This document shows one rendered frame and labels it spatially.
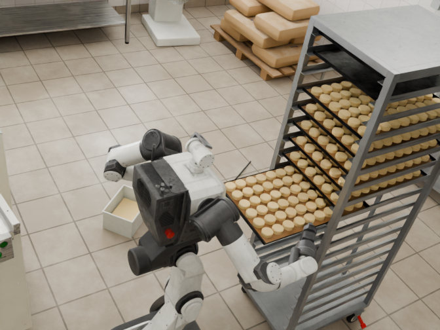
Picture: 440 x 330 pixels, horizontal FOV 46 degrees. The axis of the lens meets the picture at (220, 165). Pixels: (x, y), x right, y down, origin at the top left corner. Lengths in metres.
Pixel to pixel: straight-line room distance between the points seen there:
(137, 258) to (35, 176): 2.01
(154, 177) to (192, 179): 0.14
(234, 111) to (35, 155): 1.82
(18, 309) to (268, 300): 1.36
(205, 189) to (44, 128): 2.75
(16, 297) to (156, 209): 1.17
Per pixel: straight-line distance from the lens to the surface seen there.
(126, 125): 4.52
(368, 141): 2.08
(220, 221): 1.80
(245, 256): 1.84
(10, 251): 2.51
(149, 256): 2.13
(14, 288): 2.76
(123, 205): 3.68
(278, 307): 3.16
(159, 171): 1.93
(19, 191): 3.91
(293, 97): 2.37
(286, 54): 5.52
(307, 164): 2.49
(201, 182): 1.91
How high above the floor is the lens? 2.61
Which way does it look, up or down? 38 degrees down
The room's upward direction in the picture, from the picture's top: 11 degrees clockwise
